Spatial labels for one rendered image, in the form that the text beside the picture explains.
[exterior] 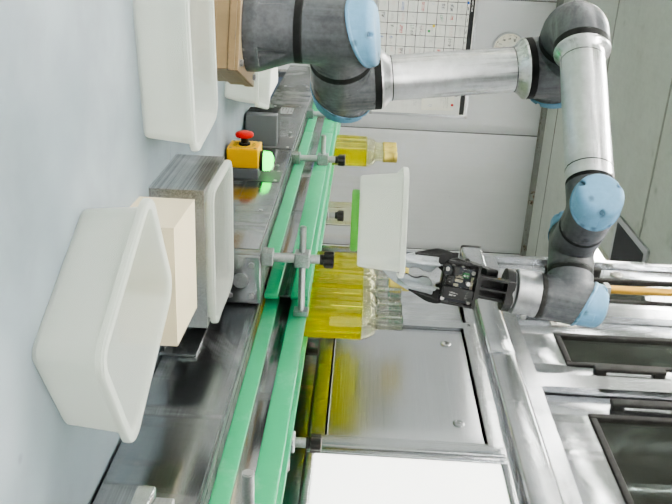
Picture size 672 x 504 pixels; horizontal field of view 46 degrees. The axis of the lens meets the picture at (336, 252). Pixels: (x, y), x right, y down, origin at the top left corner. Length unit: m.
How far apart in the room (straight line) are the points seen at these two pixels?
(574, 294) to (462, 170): 6.33
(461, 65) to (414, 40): 5.77
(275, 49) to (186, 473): 0.73
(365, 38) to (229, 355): 0.57
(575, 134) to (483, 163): 6.30
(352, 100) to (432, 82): 0.15
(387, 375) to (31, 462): 0.89
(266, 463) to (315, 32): 0.72
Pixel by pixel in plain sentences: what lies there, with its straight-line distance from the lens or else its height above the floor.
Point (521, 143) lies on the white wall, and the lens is 7.61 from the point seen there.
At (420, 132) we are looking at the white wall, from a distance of 7.47.
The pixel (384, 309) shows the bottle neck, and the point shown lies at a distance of 1.52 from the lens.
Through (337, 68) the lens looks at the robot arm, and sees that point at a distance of 1.42.
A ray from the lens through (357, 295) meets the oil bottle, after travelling 1.52.
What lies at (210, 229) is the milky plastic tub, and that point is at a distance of 1.14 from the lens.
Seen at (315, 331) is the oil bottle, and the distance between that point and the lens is 1.47.
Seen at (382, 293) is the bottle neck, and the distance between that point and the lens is 1.57.
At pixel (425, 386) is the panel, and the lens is 1.54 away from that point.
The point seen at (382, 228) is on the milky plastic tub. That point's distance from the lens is 1.22.
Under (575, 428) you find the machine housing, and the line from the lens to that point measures 1.58.
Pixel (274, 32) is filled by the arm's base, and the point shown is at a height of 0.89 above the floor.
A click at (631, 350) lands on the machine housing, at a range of 1.89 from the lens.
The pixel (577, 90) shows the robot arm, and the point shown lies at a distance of 1.37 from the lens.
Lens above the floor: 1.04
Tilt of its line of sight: 1 degrees down
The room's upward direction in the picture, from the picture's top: 93 degrees clockwise
